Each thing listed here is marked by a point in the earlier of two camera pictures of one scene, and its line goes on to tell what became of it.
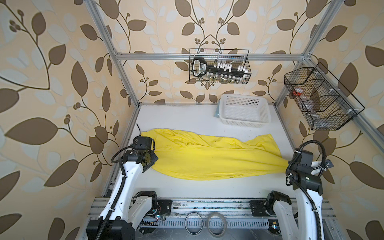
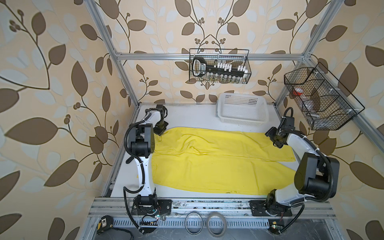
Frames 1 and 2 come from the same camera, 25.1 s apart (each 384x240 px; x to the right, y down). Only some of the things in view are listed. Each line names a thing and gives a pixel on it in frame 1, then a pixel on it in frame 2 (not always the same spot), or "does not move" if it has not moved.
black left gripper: [153, 158] → [159, 132]
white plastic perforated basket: [244, 111] does not move
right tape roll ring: [209, 218] does not move
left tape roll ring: [201, 220] does not move
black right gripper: [290, 163] → [270, 133]
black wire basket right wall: [325, 104] does not move
